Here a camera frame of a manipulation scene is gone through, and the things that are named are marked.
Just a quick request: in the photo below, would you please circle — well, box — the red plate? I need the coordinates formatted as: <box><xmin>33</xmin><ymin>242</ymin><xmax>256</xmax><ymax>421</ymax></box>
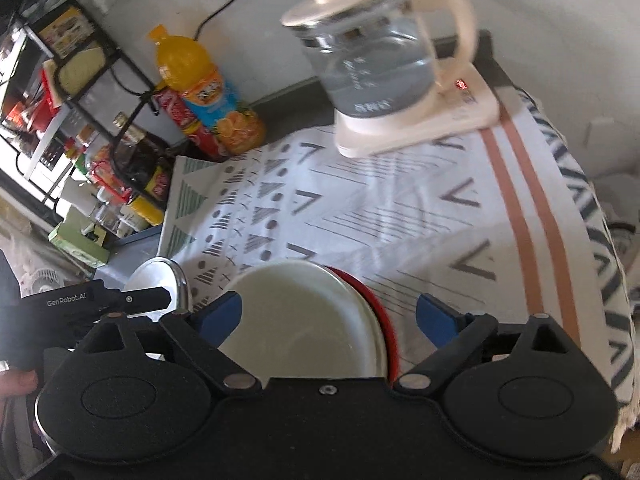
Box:
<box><xmin>320</xmin><ymin>266</ymin><xmax>402</xmax><ymax>380</ymax></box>

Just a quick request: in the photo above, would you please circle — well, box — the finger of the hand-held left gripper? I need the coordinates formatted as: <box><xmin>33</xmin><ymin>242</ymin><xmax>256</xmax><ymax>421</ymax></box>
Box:
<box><xmin>122</xmin><ymin>286</ymin><xmax>172</xmax><ymax>313</ymax></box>

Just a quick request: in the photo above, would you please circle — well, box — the patterned white tablecloth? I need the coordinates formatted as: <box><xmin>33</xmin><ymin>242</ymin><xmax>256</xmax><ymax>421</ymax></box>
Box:
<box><xmin>157</xmin><ymin>87</ymin><xmax>640</xmax><ymax>441</ymax></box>

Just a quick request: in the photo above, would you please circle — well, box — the large plain white plate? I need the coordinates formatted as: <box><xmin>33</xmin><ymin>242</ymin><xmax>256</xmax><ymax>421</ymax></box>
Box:
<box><xmin>218</xmin><ymin>260</ymin><xmax>390</xmax><ymax>378</ymax></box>

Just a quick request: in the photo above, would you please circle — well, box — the yellow label jar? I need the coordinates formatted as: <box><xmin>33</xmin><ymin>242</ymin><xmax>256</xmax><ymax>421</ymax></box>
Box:
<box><xmin>127</xmin><ymin>195</ymin><xmax>166</xmax><ymax>226</ymax></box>

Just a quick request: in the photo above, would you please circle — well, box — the red label drink bottle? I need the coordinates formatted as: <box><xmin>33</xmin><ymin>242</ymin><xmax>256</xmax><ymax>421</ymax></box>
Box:
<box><xmin>152</xmin><ymin>87</ymin><xmax>231</xmax><ymax>163</ymax></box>

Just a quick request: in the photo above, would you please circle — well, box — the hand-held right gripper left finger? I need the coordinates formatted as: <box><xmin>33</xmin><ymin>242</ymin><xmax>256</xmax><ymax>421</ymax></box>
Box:
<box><xmin>75</xmin><ymin>290</ymin><xmax>262</xmax><ymax>397</ymax></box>

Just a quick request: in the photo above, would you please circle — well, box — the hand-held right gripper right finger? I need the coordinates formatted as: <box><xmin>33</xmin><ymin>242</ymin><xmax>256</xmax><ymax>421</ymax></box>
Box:
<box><xmin>392</xmin><ymin>293</ymin><xmax>583</xmax><ymax>397</ymax></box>

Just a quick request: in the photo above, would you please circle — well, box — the glass electric kettle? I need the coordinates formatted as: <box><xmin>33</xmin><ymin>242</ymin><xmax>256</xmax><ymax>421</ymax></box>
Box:
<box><xmin>280</xmin><ymin>0</ymin><xmax>477</xmax><ymax>123</ymax></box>

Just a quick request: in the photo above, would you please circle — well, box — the small white fan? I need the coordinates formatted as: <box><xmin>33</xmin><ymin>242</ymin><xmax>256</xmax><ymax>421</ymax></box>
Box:
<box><xmin>27</xmin><ymin>267</ymin><xmax>66</xmax><ymax>296</ymax></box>

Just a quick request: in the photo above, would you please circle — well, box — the person's left hand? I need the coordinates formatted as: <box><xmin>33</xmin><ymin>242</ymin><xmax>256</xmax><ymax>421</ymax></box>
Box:
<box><xmin>0</xmin><ymin>370</ymin><xmax>39</xmax><ymax>399</ymax></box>

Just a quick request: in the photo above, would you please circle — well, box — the cream kettle base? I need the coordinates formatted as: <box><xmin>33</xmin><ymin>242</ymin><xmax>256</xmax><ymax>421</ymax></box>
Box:
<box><xmin>334</xmin><ymin>57</ymin><xmax>501</xmax><ymax>158</ymax></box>

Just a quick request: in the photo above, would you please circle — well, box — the green box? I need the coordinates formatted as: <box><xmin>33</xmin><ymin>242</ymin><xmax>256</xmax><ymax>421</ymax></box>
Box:
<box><xmin>48</xmin><ymin>207</ymin><xmax>111</xmax><ymax>267</ymax></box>

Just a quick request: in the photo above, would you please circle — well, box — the black wire rack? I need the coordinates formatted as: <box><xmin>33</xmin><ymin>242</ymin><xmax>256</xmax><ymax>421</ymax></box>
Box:
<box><xmin>0</xmin><ymin>0</ymin><xmax>161</xmax><ymax>211</ymax></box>

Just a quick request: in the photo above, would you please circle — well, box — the dark sauce bottle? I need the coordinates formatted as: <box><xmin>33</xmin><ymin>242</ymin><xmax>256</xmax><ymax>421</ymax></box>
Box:
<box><xmin>112</xmin><ymin>112</ymin><xmax>173</xmax><ymax>201</ymax></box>

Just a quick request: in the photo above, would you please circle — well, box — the orange juice bottle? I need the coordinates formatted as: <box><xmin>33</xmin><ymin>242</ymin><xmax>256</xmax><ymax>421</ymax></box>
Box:
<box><xmin>147</xmin><ymin>24</ymin><xmax>266</xmax><ymax>156</ymax></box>

